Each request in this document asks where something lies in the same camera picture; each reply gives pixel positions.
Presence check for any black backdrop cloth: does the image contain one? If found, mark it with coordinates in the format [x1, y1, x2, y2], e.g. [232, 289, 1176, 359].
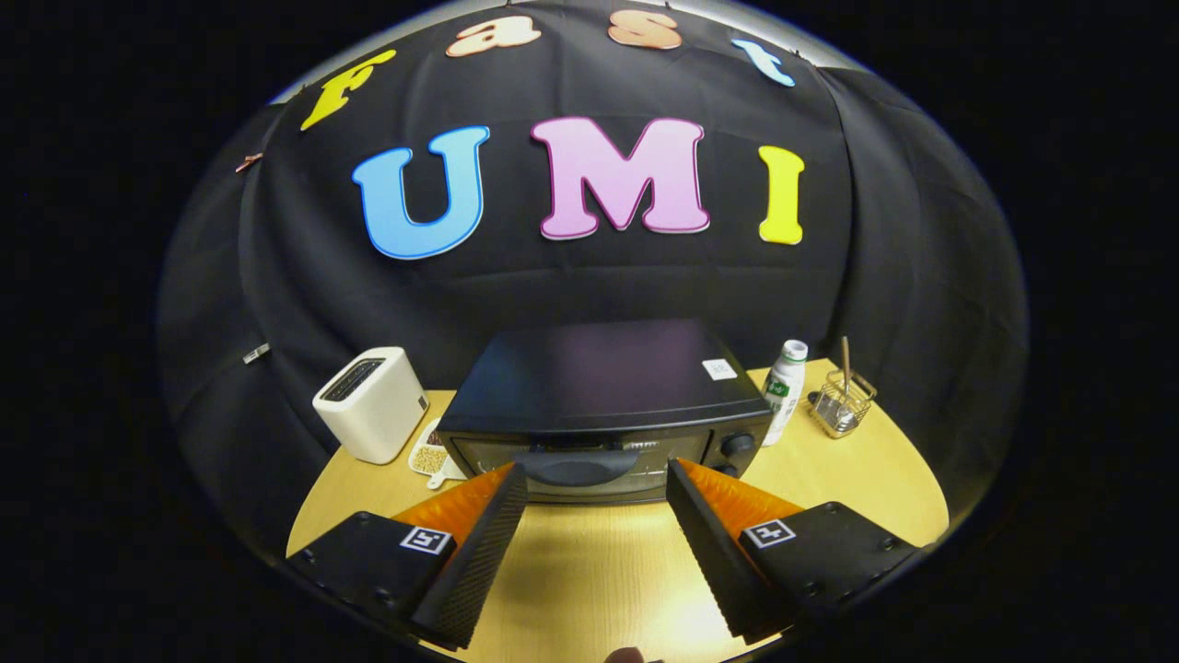
[157, 0, 1031, 553]

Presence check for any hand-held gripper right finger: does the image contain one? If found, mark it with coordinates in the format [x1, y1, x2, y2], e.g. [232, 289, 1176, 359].
[665, 459, 922, 646]

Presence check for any wire mesh holder basket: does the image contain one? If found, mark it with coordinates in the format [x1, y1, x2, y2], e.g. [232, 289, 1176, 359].
[809, 368, 878, 439]

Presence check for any small white bean dish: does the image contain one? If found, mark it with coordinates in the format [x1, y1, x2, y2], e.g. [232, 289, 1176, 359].
[408, 417, 468, 489]

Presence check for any white bread toaster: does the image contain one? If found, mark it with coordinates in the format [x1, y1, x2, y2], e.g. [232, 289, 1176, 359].
[312, 346, 430, 465]

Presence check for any black toaster oven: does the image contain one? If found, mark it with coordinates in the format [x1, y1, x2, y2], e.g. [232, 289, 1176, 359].
[436, 319, 775, 505]

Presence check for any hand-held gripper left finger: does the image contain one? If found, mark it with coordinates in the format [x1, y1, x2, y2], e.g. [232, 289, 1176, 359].
[286, 462, 531, 650]

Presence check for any white bottle with green label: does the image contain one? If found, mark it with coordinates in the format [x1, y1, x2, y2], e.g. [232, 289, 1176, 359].
[761, 339, 809, 447]

